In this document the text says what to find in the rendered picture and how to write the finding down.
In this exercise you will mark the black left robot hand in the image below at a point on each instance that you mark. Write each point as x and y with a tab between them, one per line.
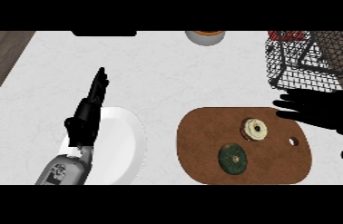
85	112

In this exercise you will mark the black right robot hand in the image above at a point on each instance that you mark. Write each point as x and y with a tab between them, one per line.
316	108

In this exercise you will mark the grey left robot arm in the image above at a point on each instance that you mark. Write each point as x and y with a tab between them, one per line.
62	170

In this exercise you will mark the cream frosted cupcake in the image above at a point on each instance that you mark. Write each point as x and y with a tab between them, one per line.
254	129

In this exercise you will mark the red item in basket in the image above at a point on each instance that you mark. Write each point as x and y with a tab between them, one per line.
288	36

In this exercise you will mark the brown wooden cutting board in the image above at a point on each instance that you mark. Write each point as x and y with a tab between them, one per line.
214	137

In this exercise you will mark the white plate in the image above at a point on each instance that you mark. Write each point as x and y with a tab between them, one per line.
116	146

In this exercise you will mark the dark green round squash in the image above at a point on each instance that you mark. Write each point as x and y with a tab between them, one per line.
232	158

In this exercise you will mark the grey cup with orange content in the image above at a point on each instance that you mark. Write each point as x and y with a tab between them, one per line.
205	37

